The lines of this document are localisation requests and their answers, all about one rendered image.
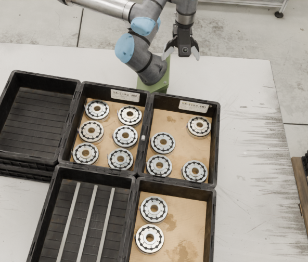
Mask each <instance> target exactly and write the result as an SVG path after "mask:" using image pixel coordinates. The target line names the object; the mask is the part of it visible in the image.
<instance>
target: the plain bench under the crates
mask: <svg viewBox="0 0 308 262"><path fill-rule="evenodd" d="M13 70H21V71H28V72H34V73H40V74H47V75H53V76H60V77H66V78H73V79H77V80H80V81H81V82H83V81H90V82H96V83H103V84H109V85H115V86H122V87H128V88H134V89H136V86H137V77H138V75H137V73H136V72H135V71H133V70H132V69H131V68H129V67H128V66H127V65H126V64H124V63H123V62H121V61H120V60H119V59H118V58H117V57H116V55H115V52H114V49H100V48H84V47H69V46H53V45H37V44H21V43H5V42H0V96H1V94H2V91H3V89H4V87H5V85H6V83H7V80H8V78H9V76H10V74H11V72H12V71H13ZM166 93H167V94H171V95H178V96H184V97H190V98H197V99H203V100H209V101H216V102H219V103H220V105H221V114H220V136H219V158H218V170H217V185H216V187H215V190H216V214H215V236H214V258H213V262H308V238H307V234H306V228H305V224H304V219H303V214H302V209H301V204H300V199H299V195H298V190H297V185H296V180H295V177H294V172H293V167H292V162H291V157H290V152H289V148H288V143H287V138H286V133H285V128H284V123H283V118H282V115H281V110H280V105H279V101H278V96H277V91H276V86H275V81H274V76H273V71H272V66H271V62H270V60H267V59H251V58H236V57H220V56H204V55H200V59H199V61H198V60H196V57H195V56H194V55H190V57H179V56H178V54H172V53H171V60H170V80H169V87H168V88H167V92H166ZM49 185H50V184H48V183H44V182H38V181H31V180H25V179H19V178H12V177H6V176H0V262H26V260H27V257H28V253H29V250H30V247H31V244H32V240H33V237H34V234H35V231H36V227H37V224H38V221H39V218H40V215H41V211H42V208H43V205H44V202H45V198H46V195H47V192H48V188H49Z"/></svg>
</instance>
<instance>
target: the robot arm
mask: <svg viewBox="0 0 308 262"><path fill-rule="evenodd" d="M57 1H59V2H61V3H62V4H64V5H67V6H70V7H73V6H75V5H76V6H79V7H82V8H85V9H88V10H91V11H94V12H97V13H99V14H102V15H105V16H108V17H111V18H114V19H117V20H120V21H123V22H124V26H125V27H126V28H127V29H128V30H129V31H128V33H125V34H123V35H122V36H121V37H120V38H119V39H118V41H117V43H116V45H115V49H114V52H115V55H116V57H117V58H118V59H119V60H120V61H121V62H123V63H124V64H126V65H127V66H128V67H129V68H131V69H132V70H133V71H135V72H136V73H137V75H138V76H139V78H140V79H141V81H142V82H143V83H144V84H145V85H147V86H151V85H154V84H155V83H157V82H159V81H160V80H161V79H162V77H163V76H164V74H165V72H166V70H167V66H168V64H167V61H166V58H167V57H168V56H169V54H170V53H172V52H173V51H174V46H175V47H176V48H178V56H179V57H190V55H191V53H193V54H194V56H195V57H196V60H198V61H199V59H200V54H199V46H198V43H197V41H196V40H195V39H194V38H193V37H192V35H193V32H192V28H191V27H192V26H193V25H194V21H195V18H196V12H197V4H198V0H143V2H142V4H139V3H136V2H133V1H131V0H57ZM167 2H170V3H173V4H176V11H174V14H175V23H176V24H173V31H172V37H173V39H172V40H169V41H168V42H167V43H166V44H165V45H164V50H163V54H162V57H161V56H158V55H155V54H152V53H151V52H150V51H149V50H148V48H149V46H150V44H151V42H152V41H153V39H154V37H155V35H156V33H157V32H158V30H159V26H160V24H161V20H160V17H159V16H160V14H161V12H162V10H163V8H164V7H165V5H166V3H167Z"/></svg>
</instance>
